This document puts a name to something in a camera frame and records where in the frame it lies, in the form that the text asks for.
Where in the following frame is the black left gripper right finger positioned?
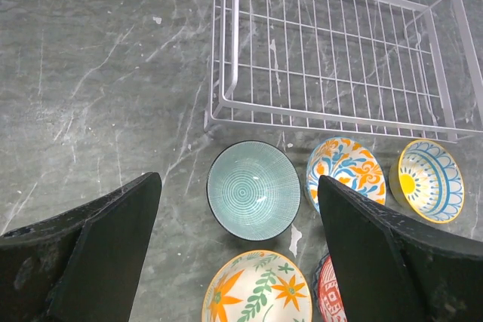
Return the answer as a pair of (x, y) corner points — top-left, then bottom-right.
(318, 176), (482, 321)

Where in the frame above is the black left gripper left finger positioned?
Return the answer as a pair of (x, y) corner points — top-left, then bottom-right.
(1, 172), (162, 321)

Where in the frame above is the red patterned bowl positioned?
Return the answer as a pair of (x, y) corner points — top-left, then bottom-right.
(312, 253), (348, 322)

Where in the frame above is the yellow sun pattern bowl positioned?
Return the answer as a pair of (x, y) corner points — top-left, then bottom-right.
(389, 139), (465, 224)

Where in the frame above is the blue orange floral bowl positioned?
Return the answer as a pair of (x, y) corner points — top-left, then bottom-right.
(306, 136), (386, 211)

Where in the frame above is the orange flower leaf bowl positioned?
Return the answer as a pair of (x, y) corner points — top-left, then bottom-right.
(201, 250), (312, 322)

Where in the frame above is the teal striped bowl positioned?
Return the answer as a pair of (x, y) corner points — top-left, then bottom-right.
(206, 140), (302, 241)

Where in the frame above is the white wire dish rack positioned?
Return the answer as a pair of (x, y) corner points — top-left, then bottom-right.
(204, 0), (482, 143)

